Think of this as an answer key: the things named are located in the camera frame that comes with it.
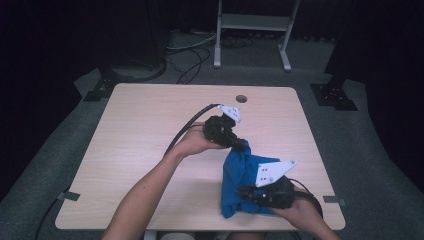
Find black stand base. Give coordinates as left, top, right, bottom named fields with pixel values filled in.
left=309, top=74, right=359, bottom=112
left=83, top=64, right=118, bottom=103

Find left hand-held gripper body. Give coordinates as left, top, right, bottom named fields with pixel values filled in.
left=203, top=104, right=242, bottom=148

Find thick black floor cable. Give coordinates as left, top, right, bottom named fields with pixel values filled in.
left=112, top=57, right=168, bottom=83

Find thin black floor cable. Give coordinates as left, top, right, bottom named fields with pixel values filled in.
left=166, top=46, right=213, bottom=85

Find person's left hand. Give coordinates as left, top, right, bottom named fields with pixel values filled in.
left=173, top=121, right=228, bottom=159

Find tangled black floor cables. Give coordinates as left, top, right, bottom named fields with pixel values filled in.
left=220, top=34, right=254, bottom=50

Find black cable beside table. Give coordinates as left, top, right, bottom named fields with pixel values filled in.
left=34, top=188, right=72, bottom=240

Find person's right leg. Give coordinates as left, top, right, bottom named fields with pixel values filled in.
left=226, top=232, right=265, bottom=240

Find person's leg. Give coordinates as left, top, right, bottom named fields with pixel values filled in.
left=226, top=232, right=265, bottom=240
left=159, top=232, right=197, bottom=240

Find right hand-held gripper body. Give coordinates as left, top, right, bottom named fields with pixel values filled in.
left=254, top=159, right=298, bottom=210

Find blue printed t-shirt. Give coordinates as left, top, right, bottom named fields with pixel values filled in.
left=219, top=139, right=282, bottom=220

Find grey tape strip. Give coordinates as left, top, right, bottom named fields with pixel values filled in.
left=57, top=190, right=81, bottom=202
left=323, top=195, right=348, bottom=207

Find person's right hand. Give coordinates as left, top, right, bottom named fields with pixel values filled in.
left=271, top=186, right=322, bottom=232

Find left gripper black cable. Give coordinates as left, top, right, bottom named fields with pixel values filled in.
left=163, top=103, right=222, bottom=158

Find white floor cable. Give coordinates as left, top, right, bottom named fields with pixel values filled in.
left=166, top=32, right=218, bottom=52

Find person's left leg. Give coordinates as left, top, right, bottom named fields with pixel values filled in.
left=159, top=232, right=197, bottom=240

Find white metal stand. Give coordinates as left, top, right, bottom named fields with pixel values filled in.
left=213, top=0, right=301, bottom=73

